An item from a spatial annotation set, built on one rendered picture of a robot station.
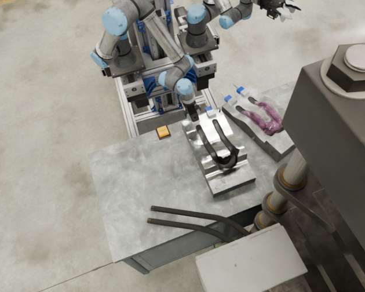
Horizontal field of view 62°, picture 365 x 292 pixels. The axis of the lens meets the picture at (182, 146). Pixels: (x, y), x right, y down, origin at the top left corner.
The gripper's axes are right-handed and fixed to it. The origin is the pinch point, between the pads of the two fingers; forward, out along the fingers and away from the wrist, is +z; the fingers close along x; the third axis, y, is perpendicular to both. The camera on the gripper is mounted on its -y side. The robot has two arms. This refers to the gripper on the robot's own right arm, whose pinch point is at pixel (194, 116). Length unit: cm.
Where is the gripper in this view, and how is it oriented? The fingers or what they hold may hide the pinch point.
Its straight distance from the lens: 184.5
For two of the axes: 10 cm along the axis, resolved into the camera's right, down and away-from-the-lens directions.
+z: 1.6, 3.2, 9.3
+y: -3.7, -8.6, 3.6
